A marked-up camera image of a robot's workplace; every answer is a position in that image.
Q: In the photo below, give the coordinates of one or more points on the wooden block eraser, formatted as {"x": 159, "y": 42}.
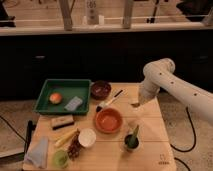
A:
{"x": 61, "y": 121}

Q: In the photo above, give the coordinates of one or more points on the white paper cup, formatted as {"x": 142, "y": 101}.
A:
{"x": 87, "y": 138}

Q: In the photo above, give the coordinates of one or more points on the orange peach fruit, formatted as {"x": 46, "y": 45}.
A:
{"x": 55, "y": 98}

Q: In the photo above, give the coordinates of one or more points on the dark grape bunch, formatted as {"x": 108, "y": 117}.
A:
{"x": 74, "y": 147}

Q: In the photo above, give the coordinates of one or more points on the orange bowl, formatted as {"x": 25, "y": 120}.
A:
{"x": 108, "y": 121}

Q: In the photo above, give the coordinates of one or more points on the green plastic tray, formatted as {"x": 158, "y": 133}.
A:
{"x": 68, "y": 89}

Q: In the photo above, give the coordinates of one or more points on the silver fork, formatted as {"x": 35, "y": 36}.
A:
{"x": 135, "y": 105}

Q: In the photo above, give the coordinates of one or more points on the grey blue sponge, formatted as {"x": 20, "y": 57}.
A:
{"x": 73, "y": 104}

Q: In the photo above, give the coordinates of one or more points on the dark maroon bowl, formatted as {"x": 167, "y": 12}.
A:
{"x": 100, "y": 90}

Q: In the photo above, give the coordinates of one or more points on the grey blue cloth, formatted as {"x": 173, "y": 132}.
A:
{"x": 38, "y": 154}

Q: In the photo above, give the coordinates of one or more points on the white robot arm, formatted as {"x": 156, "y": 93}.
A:
{"x": 160, "y": 74}

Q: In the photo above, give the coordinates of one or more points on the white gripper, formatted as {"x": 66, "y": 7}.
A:
{"x": 147, "y": 92}

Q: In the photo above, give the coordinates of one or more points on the light green cup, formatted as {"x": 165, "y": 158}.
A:
{"x": 60, "y": 159}

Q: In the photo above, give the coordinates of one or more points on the white black dish brush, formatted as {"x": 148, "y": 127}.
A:
{"x": 104, "y": 104}

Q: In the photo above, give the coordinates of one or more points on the dark cup with green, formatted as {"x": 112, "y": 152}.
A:
{"x": 126, "y": 143}

